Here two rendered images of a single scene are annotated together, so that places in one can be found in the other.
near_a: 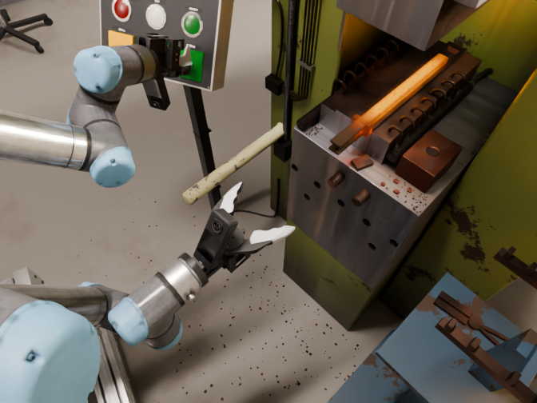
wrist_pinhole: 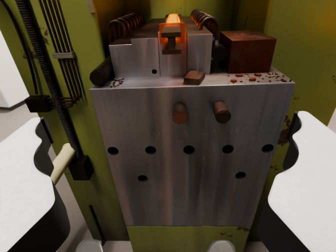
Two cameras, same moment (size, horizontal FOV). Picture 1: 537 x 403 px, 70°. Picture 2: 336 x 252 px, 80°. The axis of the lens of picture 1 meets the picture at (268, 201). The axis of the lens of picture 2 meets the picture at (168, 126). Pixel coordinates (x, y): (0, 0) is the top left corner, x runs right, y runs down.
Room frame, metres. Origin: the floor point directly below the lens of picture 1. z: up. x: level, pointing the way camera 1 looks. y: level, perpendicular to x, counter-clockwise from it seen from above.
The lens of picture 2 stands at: (0.35, 0.07, 1.05)
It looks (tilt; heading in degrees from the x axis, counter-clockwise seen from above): 32 degrees down; 318
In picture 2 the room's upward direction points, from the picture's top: 3 degrees counter-clockwise
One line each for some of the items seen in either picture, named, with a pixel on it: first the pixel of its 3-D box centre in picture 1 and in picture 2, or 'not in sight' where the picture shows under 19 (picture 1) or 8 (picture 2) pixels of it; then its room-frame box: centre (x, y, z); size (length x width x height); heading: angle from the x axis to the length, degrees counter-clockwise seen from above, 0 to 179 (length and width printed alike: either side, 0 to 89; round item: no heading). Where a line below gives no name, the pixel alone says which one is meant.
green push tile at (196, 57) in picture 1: (190, 64); not in sight; (0.85, 0.20, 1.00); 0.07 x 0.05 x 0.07; 70
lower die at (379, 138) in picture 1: (401, 89); (164, 37); (0.81, -0.35, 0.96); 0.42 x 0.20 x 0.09; 135
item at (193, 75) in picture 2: (362, 162); (194, 77); (0.59, -0.22, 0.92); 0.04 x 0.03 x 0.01; 114
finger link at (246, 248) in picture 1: (248, 241); not in sight; (0.34, 0.04, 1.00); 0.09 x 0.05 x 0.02; 99
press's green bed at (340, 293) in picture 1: (363, 234); (184, 198); (0.78, -0.40, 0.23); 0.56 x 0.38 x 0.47; 135
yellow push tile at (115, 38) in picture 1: (122, 48); not in sight; (0.92, 0.39, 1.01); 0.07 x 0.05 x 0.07; 70
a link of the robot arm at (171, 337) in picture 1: (152, 322); not in sight; (0.22, 0.23, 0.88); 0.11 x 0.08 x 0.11; 73
